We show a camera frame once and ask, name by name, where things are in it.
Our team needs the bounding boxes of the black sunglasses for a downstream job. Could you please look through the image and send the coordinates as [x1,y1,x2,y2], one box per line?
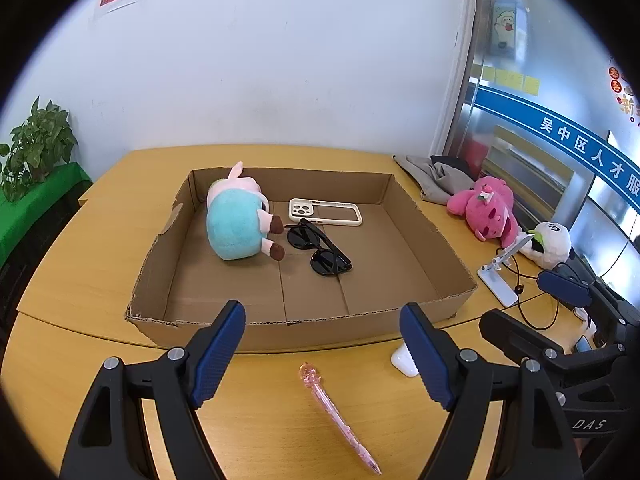
[285,218,353,277]

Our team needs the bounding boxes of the grey cloth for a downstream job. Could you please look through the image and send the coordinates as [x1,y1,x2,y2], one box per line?
[393,154,481,206]

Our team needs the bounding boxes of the red window decoration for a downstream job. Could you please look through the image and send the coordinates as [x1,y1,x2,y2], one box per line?
[607,55,640,127]

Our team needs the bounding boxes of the black cable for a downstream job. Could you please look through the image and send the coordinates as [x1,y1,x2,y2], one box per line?
[495,247,586,332]

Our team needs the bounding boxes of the green potted plant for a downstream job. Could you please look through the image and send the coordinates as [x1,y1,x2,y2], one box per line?
[0,96,78,203]

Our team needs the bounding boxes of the white phone case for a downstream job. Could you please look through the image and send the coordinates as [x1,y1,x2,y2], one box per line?
[288,198,363,228]

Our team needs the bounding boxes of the pink pen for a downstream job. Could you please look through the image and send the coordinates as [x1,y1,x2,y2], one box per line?
[299,363,383,476]

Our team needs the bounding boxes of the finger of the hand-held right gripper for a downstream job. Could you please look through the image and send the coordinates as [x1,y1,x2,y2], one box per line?
[478,309,567,366]
[537,269,628,321]

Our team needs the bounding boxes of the shallow cardboard box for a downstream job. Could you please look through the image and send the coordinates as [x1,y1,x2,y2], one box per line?
[124,167,478,353]

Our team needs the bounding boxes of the white panda plush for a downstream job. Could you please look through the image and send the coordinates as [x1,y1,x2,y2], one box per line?
[522,221,572,268]

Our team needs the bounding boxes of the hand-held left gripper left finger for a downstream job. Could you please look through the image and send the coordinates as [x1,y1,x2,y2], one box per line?
[62,300,247,480]

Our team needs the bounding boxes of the white phone stand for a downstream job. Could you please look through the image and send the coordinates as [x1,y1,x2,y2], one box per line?
[476,232,536,308]

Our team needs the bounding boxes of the green table cloth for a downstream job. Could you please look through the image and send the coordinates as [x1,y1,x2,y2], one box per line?
[0,162,93,266]

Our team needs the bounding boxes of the cartoon sheep poster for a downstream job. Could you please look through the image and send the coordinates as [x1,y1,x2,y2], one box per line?
[492,0,529,57]

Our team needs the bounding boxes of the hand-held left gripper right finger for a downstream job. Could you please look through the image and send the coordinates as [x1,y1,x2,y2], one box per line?
[399,302,586,480]

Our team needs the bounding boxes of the pink bear plush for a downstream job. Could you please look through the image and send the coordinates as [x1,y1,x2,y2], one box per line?
[446,176,521,248]

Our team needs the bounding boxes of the pink and teal pig plush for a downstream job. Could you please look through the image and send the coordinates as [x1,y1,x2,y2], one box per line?
[205,161,287,262]

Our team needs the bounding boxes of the blue window banner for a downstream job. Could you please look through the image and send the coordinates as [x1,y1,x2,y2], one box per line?
[472,85,640,201]

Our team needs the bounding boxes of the small white case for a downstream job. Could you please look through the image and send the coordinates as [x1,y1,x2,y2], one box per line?
[390,342,420,377]

